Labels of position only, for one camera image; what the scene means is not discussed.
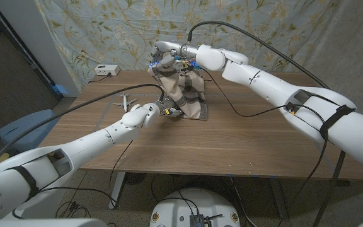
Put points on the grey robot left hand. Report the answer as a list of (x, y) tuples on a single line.
[(169, 106)]

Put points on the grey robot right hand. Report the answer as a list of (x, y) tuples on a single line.
[(164, 52)]

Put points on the beige plaid fringed scarf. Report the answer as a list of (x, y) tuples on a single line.
[(184, 91)]

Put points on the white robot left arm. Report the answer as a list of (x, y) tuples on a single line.
[(74, 151)]

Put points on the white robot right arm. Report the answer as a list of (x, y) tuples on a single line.
[(279, 91)]

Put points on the white toy plane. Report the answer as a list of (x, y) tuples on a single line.
[(125, 101)]

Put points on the white power strip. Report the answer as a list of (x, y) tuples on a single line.
[(106, 70)]

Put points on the floral printed backdrop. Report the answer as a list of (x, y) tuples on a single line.
[(106, 28)]

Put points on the grey tape strip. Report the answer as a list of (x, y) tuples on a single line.
[(104, 116)]

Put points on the white table leg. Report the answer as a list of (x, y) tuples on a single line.
[(117, 192)]

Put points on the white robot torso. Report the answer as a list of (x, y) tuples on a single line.
[(175, 208)]

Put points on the small blue floor object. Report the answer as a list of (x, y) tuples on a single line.
[(61, 89)]

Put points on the small black torso device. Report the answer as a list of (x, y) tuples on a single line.
[(197, 220)]

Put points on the blue padded stool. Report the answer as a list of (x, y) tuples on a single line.
[(27, 129)]

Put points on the grey table leg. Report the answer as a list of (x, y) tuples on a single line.
[(279, 198)]

